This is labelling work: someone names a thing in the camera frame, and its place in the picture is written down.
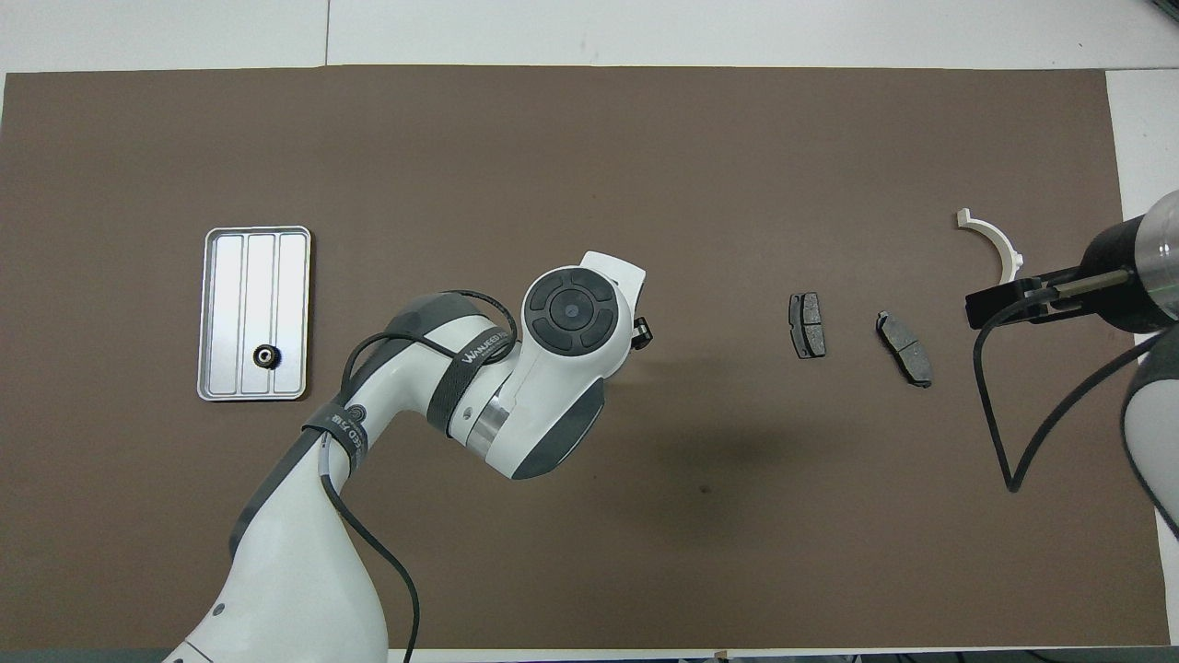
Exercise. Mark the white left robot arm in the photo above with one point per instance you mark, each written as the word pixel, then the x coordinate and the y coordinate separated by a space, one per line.
pixel 304 571

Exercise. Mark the brown table mat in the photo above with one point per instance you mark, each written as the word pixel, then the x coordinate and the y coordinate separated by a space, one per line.
pixel 589 138

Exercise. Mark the curved dark grey brake pad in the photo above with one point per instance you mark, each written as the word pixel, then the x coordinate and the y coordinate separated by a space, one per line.
pixel 904 350

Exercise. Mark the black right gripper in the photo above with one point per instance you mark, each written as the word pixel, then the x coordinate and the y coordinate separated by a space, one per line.
pixel 1114 276

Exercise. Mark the white semicircular plastic bracket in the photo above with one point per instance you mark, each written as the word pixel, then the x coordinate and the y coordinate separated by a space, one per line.
pixel 1014 262

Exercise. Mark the silver metal tray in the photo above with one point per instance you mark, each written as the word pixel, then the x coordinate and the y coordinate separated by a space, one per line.
pixel 226 313

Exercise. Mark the rectangular dark grey brake pad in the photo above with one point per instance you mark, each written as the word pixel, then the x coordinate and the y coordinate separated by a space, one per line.
pixel 808 325

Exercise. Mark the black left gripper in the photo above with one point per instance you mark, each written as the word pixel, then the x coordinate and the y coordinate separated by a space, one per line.
pixel 642 333

